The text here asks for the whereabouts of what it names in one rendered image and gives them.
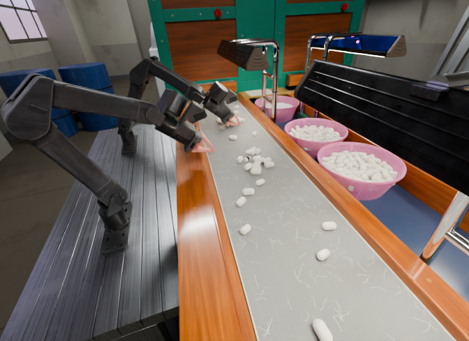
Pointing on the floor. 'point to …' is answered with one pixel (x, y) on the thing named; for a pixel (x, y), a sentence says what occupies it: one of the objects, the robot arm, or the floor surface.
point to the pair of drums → (93, 69)
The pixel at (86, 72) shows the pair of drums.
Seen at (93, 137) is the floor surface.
